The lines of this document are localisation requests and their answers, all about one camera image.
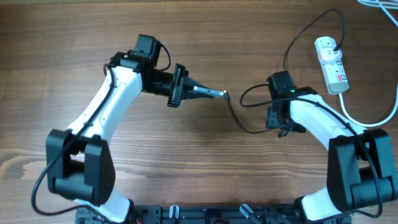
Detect teal Samsung Galaxy smartphone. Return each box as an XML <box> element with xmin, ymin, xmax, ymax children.
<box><xmin>193</xmin><ymin>86</ymin><xmax>224</xmax><ymax>97</ymax></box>

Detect black USB charging cable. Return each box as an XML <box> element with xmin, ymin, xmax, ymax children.
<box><xmin>223</xmin><ymin>7</ymin><xmax>346</xmax><ymax>135</ymax></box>

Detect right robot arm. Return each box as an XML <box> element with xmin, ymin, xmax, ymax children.
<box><xmin>266</xmin><ymin>71</ymin><xmax>397</xmax><ymax>223</ymax></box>

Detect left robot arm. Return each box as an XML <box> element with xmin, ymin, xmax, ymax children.
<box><xmin>37</xmin><ymin>34</ymin><xmax>224</xmax><ymax>223</ymax></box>

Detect white USB charger plug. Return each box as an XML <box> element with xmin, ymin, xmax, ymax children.
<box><xmin>319</xmin><ymin>47</ymin><xmax>342</xmax><ymax>63</ymax></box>

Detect white power strip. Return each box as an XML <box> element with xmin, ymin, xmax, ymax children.
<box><xmin>315</xmin><ymin>36</ymin><xmax>349</xmax><ymax>95</ymax></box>

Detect white power strip cord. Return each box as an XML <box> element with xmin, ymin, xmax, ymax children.
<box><xmin>338</xmin><ymin>81</ymin><xmax>398</xmax><ymax>128</ymax></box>

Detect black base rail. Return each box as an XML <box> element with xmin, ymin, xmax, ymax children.
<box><xmin>75</xmin><ymin>203</ymin><xmax>352</xmax><ymax>224</ymax></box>

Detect white cables at corner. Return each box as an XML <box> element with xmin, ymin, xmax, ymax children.
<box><xmin>356</xmin><ymin>0</ymin><xmax>398</xmax><ymax>28</ymax></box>

